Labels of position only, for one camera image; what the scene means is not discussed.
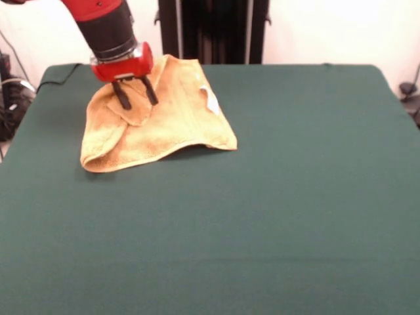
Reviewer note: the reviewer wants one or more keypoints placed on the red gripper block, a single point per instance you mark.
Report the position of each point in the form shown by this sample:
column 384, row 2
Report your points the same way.
column 124, row 69

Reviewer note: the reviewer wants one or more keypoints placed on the tan terry towel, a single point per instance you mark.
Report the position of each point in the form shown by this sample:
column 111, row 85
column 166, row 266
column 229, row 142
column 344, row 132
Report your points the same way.
column 170, row 124

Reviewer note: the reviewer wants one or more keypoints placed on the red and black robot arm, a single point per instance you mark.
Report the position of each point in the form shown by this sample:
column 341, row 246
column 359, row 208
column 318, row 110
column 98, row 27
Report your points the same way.
column 105, row 29

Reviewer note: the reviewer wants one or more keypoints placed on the dark green tablecloth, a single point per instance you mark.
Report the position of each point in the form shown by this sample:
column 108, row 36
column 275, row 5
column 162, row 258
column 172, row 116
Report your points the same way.
column 262, row 213

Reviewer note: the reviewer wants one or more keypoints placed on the black plug adapter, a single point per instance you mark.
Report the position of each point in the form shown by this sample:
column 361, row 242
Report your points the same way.
column 407, row 88

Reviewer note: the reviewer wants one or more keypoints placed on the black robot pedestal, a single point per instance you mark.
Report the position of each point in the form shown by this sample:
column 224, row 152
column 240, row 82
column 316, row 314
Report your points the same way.
column 213, row 33

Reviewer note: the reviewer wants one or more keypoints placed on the black power strip red switch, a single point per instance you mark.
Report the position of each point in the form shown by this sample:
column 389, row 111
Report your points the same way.
column 4, row 65

